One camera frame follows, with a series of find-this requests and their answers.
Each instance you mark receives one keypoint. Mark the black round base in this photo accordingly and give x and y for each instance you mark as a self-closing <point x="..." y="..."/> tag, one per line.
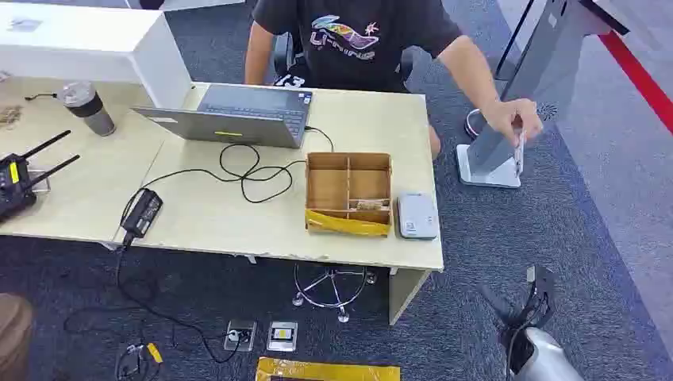
<point x="474" y="123"/>

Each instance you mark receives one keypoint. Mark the grey stand with white base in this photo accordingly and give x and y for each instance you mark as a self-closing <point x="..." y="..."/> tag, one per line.
<point x="526" y="79"/>

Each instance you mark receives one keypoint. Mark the floor socket with yellow label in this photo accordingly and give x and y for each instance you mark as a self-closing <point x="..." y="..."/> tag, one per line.
<point x="282" y="336"/>

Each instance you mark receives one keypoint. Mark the person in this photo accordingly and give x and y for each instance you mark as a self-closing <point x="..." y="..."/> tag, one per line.
<point x="352" y="58"/>

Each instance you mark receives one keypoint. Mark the floor socket with plug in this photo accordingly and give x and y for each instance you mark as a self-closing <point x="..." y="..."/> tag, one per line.
<point x="240" y="336"/>

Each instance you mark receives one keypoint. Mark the person's left hand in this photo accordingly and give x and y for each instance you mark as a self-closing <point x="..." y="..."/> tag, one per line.
<point x="507" y="118"/>

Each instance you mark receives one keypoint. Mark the yellow tape sheet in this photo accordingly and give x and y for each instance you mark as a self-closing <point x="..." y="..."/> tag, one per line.
<point x="326" y="371"/>

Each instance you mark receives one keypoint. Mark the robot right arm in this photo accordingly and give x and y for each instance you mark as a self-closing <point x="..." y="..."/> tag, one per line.
<point x="544" y="357"/>

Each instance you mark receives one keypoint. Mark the grey tumbler with lid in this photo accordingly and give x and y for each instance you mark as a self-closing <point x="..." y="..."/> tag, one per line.
<point x="88" y="109"/>

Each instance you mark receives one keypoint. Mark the grey laptop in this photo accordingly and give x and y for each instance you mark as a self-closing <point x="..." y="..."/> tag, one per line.
<point x="247" y="118"/>

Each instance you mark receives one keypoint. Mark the wooden compartment box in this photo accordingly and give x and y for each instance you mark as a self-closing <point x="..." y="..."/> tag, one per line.
<point x="348" y="194"/>

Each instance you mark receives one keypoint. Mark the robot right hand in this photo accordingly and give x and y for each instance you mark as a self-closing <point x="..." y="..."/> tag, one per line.
<point x="539" y="294"/>

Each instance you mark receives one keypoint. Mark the white desk partition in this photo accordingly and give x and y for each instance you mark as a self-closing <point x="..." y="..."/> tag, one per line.
<point x="105" y="47"/>

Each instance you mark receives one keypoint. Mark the white card reader device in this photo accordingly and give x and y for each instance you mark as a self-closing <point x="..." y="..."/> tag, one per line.
<point x="417" y="216"/>

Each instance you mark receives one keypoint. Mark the black power adapter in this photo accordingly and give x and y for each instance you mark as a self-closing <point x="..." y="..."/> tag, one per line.
<point x="142" y="213"/>

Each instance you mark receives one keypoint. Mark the black radio with antennas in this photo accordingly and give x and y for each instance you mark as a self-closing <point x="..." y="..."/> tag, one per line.
<point x="16" y="181"/>

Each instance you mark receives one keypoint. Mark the chrome stool base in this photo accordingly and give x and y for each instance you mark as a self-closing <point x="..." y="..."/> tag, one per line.
<point x="331" y="288"/>

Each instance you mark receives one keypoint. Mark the card with brown print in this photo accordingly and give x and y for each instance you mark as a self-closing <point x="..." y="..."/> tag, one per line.
<point x="368" y="204"/>

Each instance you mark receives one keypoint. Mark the pale desk leg panel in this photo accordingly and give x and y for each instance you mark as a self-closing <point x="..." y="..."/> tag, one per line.
<point x="406" y="294"/>

